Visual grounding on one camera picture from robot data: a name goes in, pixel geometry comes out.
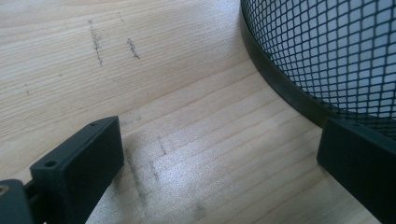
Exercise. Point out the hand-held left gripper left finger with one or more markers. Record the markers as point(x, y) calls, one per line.
point(77, 168)

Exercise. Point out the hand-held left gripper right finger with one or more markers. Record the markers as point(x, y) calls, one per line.
point(361, 161)

